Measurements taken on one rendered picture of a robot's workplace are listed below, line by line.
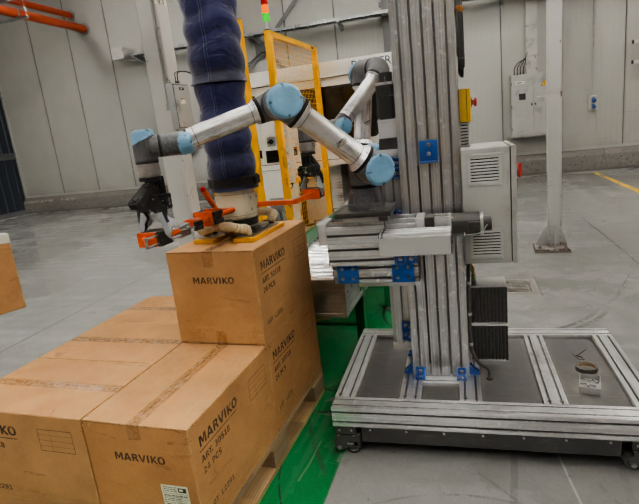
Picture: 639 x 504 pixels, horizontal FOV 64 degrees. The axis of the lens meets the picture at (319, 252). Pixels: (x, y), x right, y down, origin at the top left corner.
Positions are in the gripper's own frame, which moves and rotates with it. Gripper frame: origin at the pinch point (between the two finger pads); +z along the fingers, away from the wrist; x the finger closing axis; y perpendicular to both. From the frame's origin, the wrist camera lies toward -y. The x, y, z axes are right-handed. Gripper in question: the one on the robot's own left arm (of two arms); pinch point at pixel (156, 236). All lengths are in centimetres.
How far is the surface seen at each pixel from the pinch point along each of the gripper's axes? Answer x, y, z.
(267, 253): -20, 43, 18
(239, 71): -10, 58, -56
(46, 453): 38, -29, 68
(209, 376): -10, 3, 53
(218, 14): -8, 51, -77
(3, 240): 129, 47, 9
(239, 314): -10, 30, 40
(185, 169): 96, 169, -13
